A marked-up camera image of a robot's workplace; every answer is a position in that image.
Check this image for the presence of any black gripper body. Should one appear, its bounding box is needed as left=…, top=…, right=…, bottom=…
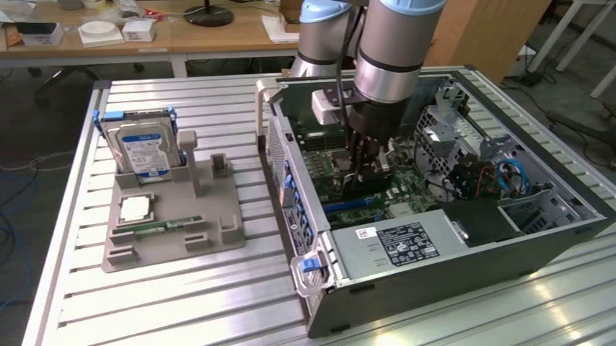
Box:
left=346, top=96, right=406, bottom=143

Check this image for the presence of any black GPU graphics card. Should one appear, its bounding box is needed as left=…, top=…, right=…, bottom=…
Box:
left=340, top=172, right=394, bottom=198

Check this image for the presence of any blue expansion slot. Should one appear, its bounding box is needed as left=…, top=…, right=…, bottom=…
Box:
left=322, top=196, right=382, bottom=214

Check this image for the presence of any CPU socket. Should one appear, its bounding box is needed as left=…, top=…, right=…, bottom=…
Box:
left=326, top=148, right=350, bottom=174

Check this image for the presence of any green motherboard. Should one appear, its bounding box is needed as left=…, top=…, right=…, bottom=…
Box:
left=291, top=120, right=437, bottom=231

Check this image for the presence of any metal disk bay cage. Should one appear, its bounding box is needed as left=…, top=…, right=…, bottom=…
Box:
left=412, top=104, right=491, bottom=181

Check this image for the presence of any grey power supply unit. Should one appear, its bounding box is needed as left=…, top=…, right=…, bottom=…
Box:
left=330, top=208, right=470, bottom=281

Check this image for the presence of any blue case release latch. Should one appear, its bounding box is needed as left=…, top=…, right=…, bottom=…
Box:
left=298, top=252, right=321, bottom=275

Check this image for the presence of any white paper stack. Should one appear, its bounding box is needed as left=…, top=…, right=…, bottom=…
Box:
left=261, top=14, right=302, bottom=44

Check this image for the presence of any wooden cabinet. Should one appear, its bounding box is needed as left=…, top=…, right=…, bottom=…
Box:
left=422, top=0, right=555, bottom=84

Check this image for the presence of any black power adapter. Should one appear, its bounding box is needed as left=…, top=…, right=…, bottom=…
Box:
left=519, top=71, right=548, bottom=88

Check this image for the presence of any brown cardboard box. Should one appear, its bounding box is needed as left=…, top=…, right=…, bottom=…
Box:
left=278, top=0, right=305, bottom=25

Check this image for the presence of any metal optical drive bay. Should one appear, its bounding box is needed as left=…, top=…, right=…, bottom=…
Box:
left=497, top=187, right=584, bottom=235

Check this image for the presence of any black open PC case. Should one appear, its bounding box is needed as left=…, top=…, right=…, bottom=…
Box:
left=254, top=66, right=608, bottom=340

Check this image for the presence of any grey printed parts rack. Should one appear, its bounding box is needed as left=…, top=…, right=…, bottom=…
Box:
left=102, top=131, right=250, bottom=274

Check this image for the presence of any wooden desk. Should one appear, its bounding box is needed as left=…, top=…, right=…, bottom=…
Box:
left=0, top=0, right=434, bottom=69

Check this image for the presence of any hard drive with blue label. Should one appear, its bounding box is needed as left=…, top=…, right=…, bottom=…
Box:
left=91, top=106, right=178, bottom=185

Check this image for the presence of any black lamp base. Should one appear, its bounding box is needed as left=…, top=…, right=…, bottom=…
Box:
left=185, top=0, right=235, bottom=28

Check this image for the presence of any green RAM stick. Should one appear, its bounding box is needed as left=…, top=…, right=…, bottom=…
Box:
left=115, top=215, right=203, bottom=235

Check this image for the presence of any silver CPU chip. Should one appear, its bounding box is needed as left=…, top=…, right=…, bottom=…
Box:
left=119, top=197, right=154, bottom=221

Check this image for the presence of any small white box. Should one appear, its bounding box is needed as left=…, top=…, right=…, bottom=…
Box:
left=120, top=19, right=158, bottom=43

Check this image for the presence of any white round holder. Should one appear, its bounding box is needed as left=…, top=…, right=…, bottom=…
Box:
left=78, top=20, right=126, bottom=48

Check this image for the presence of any black office chair base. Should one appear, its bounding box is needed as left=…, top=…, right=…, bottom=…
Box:
left=28, top=64, right=148, bottom=107

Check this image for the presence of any white box black top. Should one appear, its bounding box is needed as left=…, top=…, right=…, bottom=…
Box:
left=12, top=22, right=67, bottom=47

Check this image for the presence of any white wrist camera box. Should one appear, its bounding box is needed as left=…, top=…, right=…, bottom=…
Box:
left=311, top=89, right=353, bottom=126

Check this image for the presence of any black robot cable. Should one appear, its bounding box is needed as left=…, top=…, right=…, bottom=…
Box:
left=336, top=0, right=370, bottom=127

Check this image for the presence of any red wire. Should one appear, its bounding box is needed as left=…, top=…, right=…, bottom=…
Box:
left=473, top=164, right=497, bottom=198

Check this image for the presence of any blue wire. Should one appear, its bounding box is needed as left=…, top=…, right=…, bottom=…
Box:
left=495, top=160, right=532, bottom=198

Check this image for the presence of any white table frame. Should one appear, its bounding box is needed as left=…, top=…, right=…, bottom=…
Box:
left=527, top=0, right=616, bottom=99

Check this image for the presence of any white floor cable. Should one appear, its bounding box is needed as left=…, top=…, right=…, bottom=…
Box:
left=0, top=149, right=74, bottom=173

